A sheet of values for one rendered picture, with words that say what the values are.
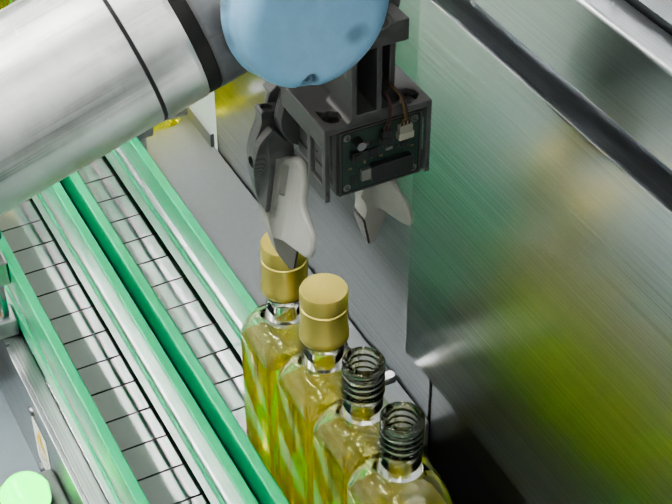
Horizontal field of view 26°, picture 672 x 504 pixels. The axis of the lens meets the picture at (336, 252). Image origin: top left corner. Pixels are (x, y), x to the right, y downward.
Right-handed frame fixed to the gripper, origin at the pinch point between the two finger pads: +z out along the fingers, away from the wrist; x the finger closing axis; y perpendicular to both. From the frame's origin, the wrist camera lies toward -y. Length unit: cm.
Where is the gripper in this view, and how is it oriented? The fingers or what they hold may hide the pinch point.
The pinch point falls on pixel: (325, 232)
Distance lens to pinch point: 97.0
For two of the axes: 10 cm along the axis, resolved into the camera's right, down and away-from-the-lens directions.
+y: 4.6, 5.7, -6.8
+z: 0.1, 7.7, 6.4
